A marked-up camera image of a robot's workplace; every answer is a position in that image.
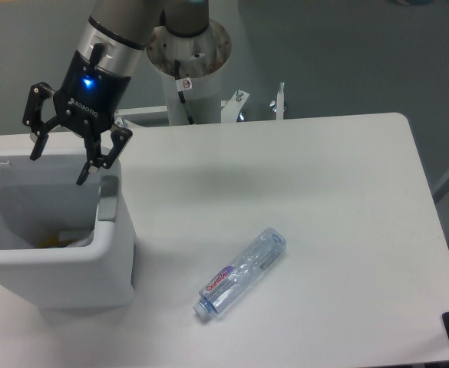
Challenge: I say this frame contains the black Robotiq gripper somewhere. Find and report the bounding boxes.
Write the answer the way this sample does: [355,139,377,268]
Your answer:
[22,50,133,186]

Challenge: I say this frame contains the clear plastic water bottle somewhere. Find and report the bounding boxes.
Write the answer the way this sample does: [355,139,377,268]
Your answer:
[193,228,286,322]

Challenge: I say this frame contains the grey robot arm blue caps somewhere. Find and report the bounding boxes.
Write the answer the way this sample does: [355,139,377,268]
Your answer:
[22,1,210,185]

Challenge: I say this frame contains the colourful trash inside can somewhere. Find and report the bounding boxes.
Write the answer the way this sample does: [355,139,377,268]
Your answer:
[36,229,94,248]

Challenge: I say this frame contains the white plastic trash can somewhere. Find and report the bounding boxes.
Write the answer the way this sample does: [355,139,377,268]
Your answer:
[0,148,136,309]

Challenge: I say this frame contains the black cable on pedestal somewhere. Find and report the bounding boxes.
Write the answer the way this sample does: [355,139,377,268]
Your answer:
[173,58,196,126]

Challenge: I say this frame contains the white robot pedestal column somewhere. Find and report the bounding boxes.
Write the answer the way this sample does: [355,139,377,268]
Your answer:
[147,20,232,125]

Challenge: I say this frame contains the white metal base frame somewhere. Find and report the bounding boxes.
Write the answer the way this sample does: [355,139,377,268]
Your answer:
[115,81,287,127]

